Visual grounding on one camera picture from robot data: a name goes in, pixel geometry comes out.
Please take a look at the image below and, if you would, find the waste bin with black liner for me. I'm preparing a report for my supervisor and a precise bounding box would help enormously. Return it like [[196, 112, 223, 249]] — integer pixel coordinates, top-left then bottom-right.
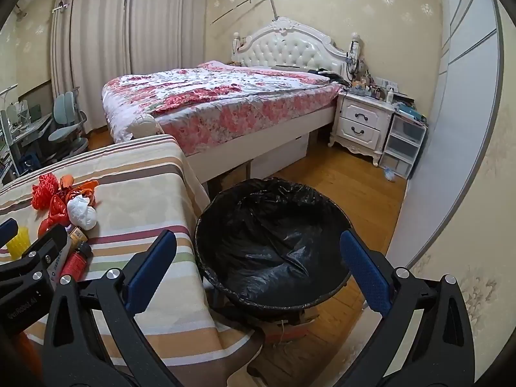
[[194, 177, 355, 319]]

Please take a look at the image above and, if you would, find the cardboard box under bin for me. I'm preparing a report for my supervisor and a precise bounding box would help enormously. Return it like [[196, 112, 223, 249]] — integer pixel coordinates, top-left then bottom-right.
[[226, 304, 321, 345]]

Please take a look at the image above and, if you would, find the yellow ribbed cup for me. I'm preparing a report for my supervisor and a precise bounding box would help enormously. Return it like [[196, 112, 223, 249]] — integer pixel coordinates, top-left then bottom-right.
[[3, 226, 31, 261]]

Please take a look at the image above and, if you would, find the red bottle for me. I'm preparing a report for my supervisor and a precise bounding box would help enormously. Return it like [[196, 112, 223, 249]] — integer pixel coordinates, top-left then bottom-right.
[[60, 242, 93, 282]]

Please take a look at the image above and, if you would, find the clear plastic drawer unit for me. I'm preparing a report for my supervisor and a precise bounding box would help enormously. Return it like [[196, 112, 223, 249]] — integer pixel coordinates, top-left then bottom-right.
[[379, 111, 428, 180]]

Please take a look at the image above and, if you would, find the pale blue office chair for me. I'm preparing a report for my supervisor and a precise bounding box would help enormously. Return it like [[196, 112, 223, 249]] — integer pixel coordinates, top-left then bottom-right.
[[48, 86, 89, 162]]

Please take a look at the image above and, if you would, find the grey study desk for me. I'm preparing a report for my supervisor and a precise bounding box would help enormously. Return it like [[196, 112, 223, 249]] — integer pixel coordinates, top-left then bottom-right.
[[0, 101, 53, 178]]

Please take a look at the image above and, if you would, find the thin metal rod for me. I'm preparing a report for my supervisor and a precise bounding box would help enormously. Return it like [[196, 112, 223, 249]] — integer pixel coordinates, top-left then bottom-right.
[[212, 0, 279, 25]]

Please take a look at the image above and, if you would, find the pink floral quilt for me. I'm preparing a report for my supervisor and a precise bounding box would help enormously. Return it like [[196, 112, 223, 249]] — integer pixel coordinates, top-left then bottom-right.
[[102, 60, 343, 158]]

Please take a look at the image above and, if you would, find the beige pleated curtain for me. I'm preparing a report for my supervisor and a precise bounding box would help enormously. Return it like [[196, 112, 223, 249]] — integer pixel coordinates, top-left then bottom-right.
[[50, 0, 132, 138], [128, 0, 210, 78]]

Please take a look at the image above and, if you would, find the white bed with tufted headboard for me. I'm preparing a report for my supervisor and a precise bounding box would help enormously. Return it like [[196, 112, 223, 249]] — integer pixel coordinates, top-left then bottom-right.
[[102, 17, 351, 194]]

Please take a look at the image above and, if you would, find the cardboard box under bed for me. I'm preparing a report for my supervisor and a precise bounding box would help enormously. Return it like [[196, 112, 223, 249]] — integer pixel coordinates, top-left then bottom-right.
[[218, 165, 253, 190]]

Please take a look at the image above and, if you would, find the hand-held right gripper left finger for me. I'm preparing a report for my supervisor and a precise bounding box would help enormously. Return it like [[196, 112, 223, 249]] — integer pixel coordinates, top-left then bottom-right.
[[42, 230, 178, 387]]

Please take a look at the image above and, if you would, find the stack of books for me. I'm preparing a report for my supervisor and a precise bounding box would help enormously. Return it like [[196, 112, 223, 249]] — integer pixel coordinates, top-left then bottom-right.
[[393, 92, 428, 126]]

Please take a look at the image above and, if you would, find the orange plastic bag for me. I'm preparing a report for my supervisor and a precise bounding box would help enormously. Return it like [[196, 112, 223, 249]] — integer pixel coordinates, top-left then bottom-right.
[[37, 191, 96, 238]]

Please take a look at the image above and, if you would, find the white nightstand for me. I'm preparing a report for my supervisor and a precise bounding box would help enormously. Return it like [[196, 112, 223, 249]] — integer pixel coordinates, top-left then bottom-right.
[[328, 89, 398, 167]]

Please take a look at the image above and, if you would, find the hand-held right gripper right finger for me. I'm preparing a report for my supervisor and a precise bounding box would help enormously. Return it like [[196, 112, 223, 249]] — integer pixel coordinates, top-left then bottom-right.
[[341, 230, 476, 387]]

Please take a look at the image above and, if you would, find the red foam fruit net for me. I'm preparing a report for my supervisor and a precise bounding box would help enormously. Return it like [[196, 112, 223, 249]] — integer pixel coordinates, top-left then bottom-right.
[[31, 173, 60, 211]]

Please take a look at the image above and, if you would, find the striped tablecloth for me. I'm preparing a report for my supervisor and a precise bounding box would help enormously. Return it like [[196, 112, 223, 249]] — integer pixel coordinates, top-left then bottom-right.
[[0, 134, 267, 372]]

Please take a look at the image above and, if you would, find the white plastic bag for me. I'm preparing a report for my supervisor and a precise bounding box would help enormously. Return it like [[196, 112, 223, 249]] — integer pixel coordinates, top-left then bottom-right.
[[67, 194, 98, 231]]

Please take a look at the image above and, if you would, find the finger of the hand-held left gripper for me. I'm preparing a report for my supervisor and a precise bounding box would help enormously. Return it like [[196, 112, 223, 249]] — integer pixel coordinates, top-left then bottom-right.
[[0, 218, 19, 248], [0, 224, 68, 290]]

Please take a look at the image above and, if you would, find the pile of small bottles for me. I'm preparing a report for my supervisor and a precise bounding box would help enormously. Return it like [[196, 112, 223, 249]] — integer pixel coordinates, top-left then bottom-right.
[[351, 68, 398, 101]]

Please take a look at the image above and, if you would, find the white printed tube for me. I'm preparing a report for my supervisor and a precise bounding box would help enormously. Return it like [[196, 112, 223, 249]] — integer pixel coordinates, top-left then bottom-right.
[[47, 237, 74, 281]]

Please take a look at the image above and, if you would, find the white clip lamp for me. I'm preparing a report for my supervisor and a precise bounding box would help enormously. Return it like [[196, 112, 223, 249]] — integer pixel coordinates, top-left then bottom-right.
[[349, 32, 361, 67]]

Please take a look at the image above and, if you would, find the grey wardrobe sliding door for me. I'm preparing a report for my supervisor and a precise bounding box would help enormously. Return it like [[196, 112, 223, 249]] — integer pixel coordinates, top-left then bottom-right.
[[385, 0, 504, 269]]

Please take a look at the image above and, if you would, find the white under-bed storage box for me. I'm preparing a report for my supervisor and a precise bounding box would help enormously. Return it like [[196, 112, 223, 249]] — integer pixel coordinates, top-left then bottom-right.
[[250, 134, 310, 178]]

